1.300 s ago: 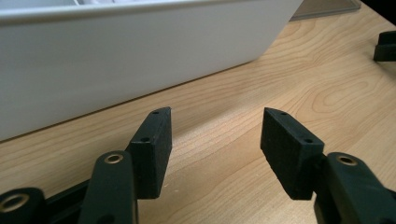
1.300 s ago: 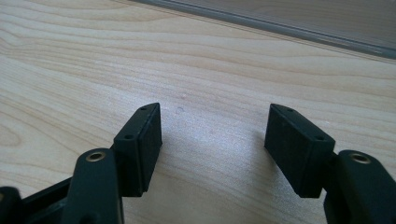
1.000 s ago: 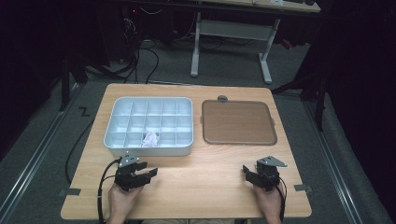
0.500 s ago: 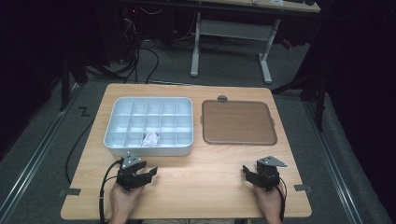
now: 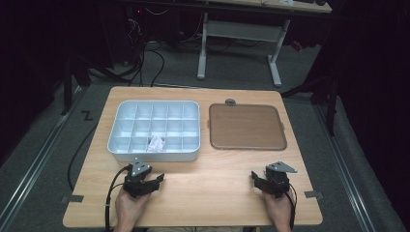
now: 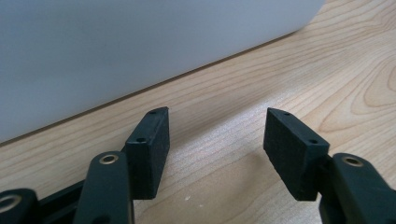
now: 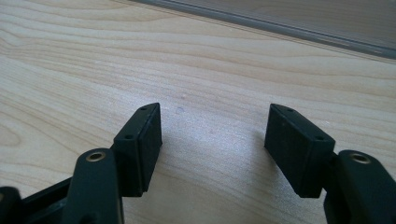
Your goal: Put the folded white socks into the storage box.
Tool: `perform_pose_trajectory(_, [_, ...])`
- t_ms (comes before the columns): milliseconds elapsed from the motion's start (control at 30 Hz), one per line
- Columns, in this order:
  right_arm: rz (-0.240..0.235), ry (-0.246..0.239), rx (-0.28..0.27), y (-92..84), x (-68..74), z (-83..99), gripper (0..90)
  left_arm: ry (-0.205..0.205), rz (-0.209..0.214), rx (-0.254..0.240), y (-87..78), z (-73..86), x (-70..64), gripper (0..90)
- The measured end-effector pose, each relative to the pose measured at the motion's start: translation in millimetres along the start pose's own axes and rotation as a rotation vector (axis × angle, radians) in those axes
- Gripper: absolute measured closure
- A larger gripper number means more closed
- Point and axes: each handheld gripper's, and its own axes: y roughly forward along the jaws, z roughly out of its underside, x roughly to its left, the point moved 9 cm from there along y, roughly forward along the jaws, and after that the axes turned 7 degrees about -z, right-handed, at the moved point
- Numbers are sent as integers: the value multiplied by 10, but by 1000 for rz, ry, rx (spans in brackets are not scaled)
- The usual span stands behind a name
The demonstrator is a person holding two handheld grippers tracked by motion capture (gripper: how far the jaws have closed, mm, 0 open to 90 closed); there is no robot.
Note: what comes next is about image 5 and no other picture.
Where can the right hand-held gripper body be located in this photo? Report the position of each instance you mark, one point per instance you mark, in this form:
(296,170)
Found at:
(278,182)

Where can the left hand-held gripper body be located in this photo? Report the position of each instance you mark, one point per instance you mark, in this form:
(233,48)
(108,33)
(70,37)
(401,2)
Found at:
(137,183)

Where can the white sock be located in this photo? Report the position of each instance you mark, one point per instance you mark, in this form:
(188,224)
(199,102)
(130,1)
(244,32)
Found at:
(155,144)

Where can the white compartment storage box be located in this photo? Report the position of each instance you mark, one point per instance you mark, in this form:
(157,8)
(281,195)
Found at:
(161,124)

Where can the person's left hand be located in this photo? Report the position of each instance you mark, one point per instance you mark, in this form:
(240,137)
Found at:
(130,209)

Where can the person's right hand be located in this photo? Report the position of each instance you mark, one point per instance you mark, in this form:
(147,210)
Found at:
(277,209)

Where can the grey tape piece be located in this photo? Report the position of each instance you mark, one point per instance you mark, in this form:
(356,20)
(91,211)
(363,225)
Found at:
(313,194)
(72,198)

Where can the brown tray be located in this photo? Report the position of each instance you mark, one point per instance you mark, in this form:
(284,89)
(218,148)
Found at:
(246,127)

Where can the grey round table grommet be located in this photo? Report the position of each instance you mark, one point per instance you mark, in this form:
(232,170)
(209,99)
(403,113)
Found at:
(230,102)

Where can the black zigzag floor tape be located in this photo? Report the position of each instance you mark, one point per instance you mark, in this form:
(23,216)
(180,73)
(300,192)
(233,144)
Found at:
(86,115)

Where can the black metal stand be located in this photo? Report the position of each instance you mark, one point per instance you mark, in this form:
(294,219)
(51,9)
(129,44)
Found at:
(332,109)
(67,90)

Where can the red object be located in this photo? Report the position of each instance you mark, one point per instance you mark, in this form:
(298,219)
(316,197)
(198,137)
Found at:
(297,45)

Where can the dark computer case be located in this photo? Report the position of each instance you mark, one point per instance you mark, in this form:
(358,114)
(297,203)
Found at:
(133,38)

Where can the white object on desk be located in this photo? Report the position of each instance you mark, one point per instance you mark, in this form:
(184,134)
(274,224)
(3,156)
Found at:
(286,2)

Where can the metal floor rail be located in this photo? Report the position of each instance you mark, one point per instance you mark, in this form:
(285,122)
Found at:
(35,164)
(345,170)

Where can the wooden desk with white frame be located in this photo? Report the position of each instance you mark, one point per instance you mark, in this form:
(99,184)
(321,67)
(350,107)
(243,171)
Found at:
(245,31)

